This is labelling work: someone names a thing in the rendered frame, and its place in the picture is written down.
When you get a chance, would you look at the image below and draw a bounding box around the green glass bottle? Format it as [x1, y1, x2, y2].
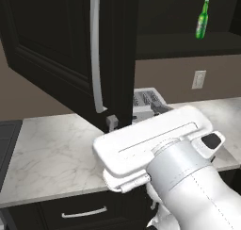
[195, 0, 210, 41]

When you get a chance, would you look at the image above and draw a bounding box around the silver cabinet door handle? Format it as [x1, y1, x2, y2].
[89, 0, 108, 114]

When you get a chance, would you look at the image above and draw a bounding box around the black cabinet door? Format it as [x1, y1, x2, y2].
[0, 0, 140, 134]

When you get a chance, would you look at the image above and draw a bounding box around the black hob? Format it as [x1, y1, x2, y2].
[0, 119, 24, 192]

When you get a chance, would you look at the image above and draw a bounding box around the black drawer front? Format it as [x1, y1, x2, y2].
[39, 194, 126, 230]

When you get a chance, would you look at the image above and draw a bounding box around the black wall cabinet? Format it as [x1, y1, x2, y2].
[135, 0, 241, 61]

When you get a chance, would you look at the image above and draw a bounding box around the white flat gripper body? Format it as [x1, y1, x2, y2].
[92, 105, 214, 179]

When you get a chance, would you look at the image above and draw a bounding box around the white wall outlet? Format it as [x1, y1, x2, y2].
[191, 70, 207, 90]

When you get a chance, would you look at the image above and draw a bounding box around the silver drawer handle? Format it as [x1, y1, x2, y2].
[61, 205, 108, 220]

